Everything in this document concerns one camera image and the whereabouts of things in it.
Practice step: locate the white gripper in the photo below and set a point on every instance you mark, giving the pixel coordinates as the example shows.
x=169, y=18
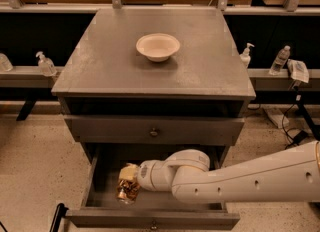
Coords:
x=147, y=175

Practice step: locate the grey top drawer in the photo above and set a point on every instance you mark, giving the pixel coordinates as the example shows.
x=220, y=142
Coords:
x=154, y=129

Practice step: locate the grey open middle drawer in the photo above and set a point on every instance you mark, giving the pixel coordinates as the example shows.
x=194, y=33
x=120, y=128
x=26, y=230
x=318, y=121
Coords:
x=152, y=210

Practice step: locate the clear sanitizer pump bottle left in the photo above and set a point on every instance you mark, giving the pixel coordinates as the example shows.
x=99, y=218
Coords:
x=46, y=65

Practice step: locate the white packet on shelf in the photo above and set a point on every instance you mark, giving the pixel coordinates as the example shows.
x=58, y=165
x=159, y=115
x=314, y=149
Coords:
x=298, y=70

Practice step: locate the white bowl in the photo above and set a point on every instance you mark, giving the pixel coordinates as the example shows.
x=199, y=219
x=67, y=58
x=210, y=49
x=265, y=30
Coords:
x=157, y=47

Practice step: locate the clear water bottle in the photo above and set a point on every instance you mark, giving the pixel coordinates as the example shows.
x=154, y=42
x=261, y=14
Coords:
x=280, y=60

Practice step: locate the grey drawer cabinet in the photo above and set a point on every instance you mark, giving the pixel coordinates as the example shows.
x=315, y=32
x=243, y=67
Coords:
x=106, y=75

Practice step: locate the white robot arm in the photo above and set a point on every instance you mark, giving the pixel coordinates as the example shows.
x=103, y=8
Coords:
x=289, y=175

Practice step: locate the white power strip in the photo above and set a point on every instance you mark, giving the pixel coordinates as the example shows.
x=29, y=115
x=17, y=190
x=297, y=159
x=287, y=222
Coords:
x=277, y=117

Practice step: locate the black handle bottom left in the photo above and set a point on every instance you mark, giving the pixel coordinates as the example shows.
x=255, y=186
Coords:
x=59, y=214

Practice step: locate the white pump bottle right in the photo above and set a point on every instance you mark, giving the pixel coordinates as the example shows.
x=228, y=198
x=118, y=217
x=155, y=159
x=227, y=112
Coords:
x=245, y=55

